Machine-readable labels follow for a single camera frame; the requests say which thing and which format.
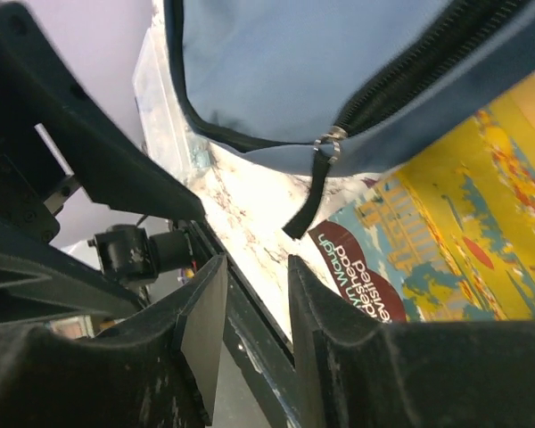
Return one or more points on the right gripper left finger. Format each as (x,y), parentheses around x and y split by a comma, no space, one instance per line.
(158,368)

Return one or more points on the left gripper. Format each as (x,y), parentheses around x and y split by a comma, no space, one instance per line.
(54,140)

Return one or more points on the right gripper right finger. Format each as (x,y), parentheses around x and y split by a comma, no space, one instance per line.
(353,371)

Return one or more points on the blue backpack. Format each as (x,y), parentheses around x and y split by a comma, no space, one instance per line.
(337,88)

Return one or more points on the yellow Brideshead Revisited book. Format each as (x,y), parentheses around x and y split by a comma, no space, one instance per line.
(451,234)

